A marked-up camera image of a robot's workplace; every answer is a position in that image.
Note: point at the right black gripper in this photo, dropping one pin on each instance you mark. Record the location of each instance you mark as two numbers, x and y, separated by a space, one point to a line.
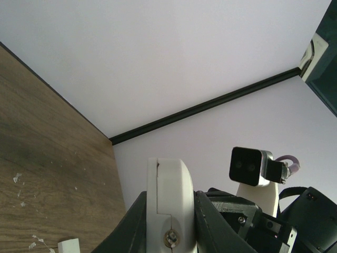
256 231

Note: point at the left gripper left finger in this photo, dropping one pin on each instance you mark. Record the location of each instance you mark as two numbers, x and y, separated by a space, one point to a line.
129 236

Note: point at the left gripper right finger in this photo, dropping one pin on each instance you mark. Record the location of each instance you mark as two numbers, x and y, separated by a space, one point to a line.
212 231

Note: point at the white remote control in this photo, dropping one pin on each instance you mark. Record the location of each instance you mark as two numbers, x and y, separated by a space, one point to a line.
169 207

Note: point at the white battery cover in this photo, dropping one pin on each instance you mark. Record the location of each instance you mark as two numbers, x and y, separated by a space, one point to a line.
69 246

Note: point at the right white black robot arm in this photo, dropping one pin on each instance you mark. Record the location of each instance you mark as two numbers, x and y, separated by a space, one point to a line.
308 224

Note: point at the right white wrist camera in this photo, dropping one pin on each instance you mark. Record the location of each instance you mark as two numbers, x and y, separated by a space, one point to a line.
258 175

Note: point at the black enclosure frame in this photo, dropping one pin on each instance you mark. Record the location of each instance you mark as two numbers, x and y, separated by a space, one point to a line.
131 67

